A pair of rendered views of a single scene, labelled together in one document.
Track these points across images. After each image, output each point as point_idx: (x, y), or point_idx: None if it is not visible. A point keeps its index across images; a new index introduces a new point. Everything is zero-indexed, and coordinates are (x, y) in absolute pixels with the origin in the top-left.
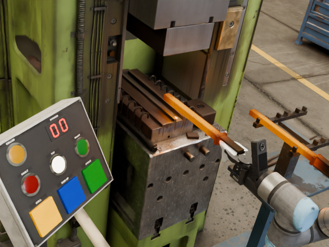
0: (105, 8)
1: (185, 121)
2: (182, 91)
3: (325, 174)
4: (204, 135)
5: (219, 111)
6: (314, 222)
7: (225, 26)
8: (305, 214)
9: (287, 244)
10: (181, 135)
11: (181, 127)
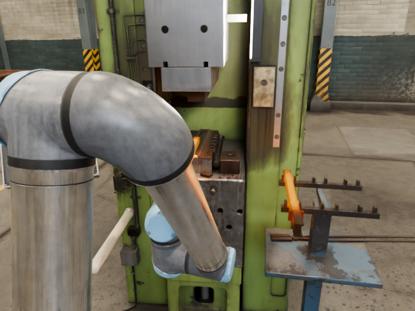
0: (134, 58)
1: (201, 160)
2: (246, 152)
3: (293, 231)
4: (217, 178)
5: (275, 175)
6: (171, 236)
7: (257, 84)
8: (149, 215)
9: (155, 257)
10: (199, 173)
11: (198, 165)
